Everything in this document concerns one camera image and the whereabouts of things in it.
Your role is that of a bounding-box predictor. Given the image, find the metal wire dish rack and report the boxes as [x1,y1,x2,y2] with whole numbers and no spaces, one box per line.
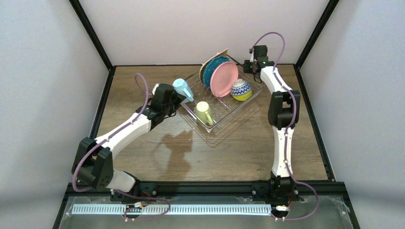
[178,55,264,133]

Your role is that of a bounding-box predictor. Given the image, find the pink round plate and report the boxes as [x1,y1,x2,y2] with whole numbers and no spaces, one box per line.
[210,62,239,98]

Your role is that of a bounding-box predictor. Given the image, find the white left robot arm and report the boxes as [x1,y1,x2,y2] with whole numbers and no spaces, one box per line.
[72,83,186,192]

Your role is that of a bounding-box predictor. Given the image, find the bamboo pattern square plate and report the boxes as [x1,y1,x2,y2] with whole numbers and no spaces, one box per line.
[199,48,229,83]

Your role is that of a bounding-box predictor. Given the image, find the white slotted cable duct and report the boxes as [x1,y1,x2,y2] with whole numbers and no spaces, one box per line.
[70,204,272,216]

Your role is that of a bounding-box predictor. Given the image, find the pale green mug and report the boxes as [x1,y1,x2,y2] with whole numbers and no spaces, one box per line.
[193,101,214,126]

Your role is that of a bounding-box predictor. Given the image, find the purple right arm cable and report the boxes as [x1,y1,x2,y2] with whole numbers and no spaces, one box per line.
[250,31,319,222]

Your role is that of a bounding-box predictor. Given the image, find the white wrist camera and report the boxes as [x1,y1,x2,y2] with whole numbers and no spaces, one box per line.
[249,48,255,62]

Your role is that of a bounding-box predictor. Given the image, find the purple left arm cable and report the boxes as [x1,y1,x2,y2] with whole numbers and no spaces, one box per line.
[72,73,171,222]

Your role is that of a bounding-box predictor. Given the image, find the teal polka dot plate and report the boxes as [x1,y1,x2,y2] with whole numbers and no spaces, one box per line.
[203,56,229,90]

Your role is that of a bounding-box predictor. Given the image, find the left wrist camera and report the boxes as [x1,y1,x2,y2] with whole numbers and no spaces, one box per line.
[152,83,160,95]

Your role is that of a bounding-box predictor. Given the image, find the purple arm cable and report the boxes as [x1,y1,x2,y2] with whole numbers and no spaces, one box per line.
[72,73,171,222]
[250,31,319,222]

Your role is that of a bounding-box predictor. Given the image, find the light blue mug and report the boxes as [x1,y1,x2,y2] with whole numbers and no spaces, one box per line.
[172,78,194,103]

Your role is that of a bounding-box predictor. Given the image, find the lime green bowl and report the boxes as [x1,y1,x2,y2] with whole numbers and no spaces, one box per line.
[231,79,253,101]

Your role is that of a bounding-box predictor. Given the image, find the black aluminium frame rail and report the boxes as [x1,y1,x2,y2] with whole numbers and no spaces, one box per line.
[53,180,360,229]

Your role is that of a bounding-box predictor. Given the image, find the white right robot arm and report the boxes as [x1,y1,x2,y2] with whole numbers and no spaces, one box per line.
[243,45,300,192]

